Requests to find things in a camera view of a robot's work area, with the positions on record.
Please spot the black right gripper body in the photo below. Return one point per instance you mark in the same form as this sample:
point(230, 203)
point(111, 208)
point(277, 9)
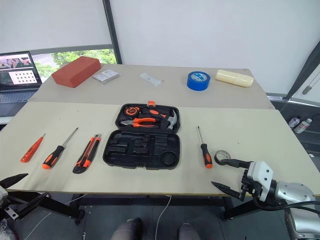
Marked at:
point(252, 187)

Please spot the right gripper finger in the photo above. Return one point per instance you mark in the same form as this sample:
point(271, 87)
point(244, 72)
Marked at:
point(230, 190)
point(237, 163)

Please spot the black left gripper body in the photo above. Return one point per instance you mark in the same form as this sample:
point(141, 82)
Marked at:
point(10, 212)

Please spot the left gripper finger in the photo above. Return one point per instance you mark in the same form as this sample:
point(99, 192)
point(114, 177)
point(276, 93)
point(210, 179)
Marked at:
point(11, 180)
point(32, 203)

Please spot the small black tape roll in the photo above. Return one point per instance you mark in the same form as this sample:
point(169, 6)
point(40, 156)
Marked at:
point(216, 158)

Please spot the orange tester screwdriver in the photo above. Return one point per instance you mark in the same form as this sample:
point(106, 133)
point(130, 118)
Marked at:
point(31, 150)

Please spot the black orange utility knife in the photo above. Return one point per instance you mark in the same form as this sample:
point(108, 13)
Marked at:
point(86, 155)

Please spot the black tool case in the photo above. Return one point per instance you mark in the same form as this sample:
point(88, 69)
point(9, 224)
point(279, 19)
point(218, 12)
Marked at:
point(125, 150)

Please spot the white pink sneaker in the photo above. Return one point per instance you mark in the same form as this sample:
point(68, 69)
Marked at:
point(4, 231)

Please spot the slim black orange screwdriver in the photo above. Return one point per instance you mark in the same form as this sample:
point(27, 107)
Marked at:
point(206, 155)

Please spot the large black orange screwdriver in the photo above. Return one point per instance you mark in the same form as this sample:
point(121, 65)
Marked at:
point(52, 157)

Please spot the dark grey rounded shape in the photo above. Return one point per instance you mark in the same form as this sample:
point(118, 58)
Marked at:
point(127, 230)
point(188, 232)

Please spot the purple capped bottle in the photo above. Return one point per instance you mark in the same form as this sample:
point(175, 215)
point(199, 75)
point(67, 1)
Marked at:
point(294, 122)

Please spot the clear plastic bottle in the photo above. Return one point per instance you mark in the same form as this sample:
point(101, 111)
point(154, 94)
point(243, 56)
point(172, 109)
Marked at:
point(302, 126)

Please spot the silver claw hammer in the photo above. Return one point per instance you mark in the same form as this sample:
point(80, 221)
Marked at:
point(172, 121)

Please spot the cream cylindrical case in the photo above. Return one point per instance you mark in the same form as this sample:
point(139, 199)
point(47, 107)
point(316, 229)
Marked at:
point(235, 78)

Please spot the blue tape roll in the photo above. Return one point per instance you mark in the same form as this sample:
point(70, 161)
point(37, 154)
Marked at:
point(197, 83)

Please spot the open black laptop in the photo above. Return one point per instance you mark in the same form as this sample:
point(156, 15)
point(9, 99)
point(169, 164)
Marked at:
point(17, 75)

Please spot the black diagonal pole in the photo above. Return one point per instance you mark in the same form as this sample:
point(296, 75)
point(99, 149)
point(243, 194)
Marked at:
point(303, 70)

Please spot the orange black tape measure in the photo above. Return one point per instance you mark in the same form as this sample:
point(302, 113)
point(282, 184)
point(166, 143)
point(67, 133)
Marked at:
point(131, 111)

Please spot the clear plastic bag packet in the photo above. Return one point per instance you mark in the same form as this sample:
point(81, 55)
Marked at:
point(151, 79)

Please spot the red brick block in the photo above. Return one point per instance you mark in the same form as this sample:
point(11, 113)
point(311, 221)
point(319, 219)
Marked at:
point(75, 71)

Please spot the small white card packet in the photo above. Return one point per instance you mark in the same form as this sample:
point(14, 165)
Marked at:
point(106, 75)

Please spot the window with green trees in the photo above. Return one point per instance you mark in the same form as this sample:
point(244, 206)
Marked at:
point(75, 53)

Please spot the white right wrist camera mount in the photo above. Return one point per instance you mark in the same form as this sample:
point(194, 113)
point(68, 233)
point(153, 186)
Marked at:
point(261, 175)

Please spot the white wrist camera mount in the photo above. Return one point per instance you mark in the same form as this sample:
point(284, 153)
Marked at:
point(2, 193)
point(261, 175)

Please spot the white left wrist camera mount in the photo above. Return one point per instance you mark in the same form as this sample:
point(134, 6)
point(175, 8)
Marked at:
point(2, 193)

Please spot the black table frame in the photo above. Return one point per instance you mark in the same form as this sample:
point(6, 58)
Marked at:
point(60, 206)

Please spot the black window frame post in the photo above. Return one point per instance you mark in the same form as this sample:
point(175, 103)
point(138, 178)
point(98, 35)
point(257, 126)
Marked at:
point(112, 30)

